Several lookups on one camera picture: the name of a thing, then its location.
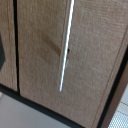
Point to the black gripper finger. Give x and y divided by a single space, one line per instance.
1 50

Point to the brown woven drawer front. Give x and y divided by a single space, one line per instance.
93 50
7 40

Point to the dark brown drawer cabinet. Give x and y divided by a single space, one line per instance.
33 104

